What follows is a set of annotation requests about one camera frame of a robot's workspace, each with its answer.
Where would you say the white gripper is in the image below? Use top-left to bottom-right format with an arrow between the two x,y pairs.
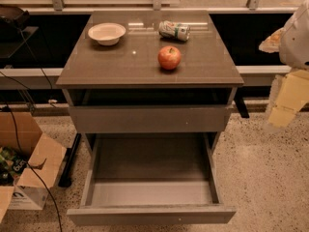
259,0 -> 309,128

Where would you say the red apple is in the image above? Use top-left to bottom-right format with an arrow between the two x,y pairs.
157,45 -> 182,71

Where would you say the white bowl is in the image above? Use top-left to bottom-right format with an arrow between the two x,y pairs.
88,23 -> 126,46

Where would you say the crushed green soda can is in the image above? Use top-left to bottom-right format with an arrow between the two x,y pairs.
158,20 -> 190,42

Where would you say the dark device on shelf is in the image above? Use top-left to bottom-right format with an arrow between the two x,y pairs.
0,5 -> 30,41

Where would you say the grey drawer cabinet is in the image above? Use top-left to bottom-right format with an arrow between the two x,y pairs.
55,10 -> 245,227

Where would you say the green snack bag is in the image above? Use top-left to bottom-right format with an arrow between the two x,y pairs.
0,146 -> 27,186

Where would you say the black table leg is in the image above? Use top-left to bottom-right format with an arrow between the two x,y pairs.
58,133 -> 81,188

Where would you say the open cardboard box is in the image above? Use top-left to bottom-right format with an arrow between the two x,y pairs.
0,112 -> 67,220

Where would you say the closed grey top drawer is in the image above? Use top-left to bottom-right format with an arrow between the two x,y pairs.
69,106 -> 231,133

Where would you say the open grey middle drawer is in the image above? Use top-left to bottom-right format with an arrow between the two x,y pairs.
68,133 -> 236,226

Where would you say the black cable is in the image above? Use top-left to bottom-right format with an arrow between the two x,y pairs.
0,26 -> 64,232

